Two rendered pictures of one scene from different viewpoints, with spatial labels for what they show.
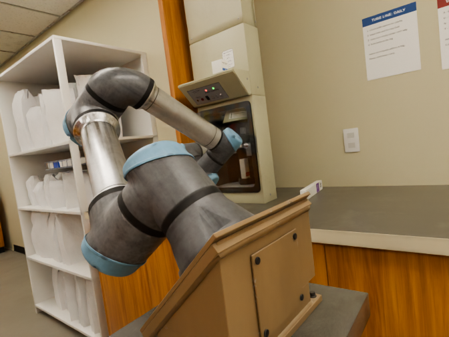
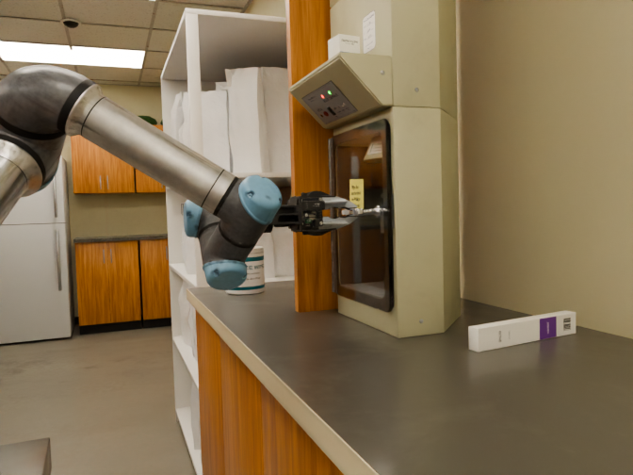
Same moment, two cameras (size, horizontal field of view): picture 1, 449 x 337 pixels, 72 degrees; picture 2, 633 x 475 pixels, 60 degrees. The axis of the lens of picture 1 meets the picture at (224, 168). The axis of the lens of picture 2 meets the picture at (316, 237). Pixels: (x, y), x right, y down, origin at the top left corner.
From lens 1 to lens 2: 0.65 m
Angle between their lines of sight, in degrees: 31
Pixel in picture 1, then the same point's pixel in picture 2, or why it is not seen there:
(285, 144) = (532, 217)
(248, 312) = not seen: outside the picture
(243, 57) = (386, 28)
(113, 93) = (12, 110)
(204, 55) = (344, 26)
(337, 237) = (343, 457)
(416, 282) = not seen: outside the picture
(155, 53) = not seen: hidden behind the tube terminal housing
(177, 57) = (308, 33)
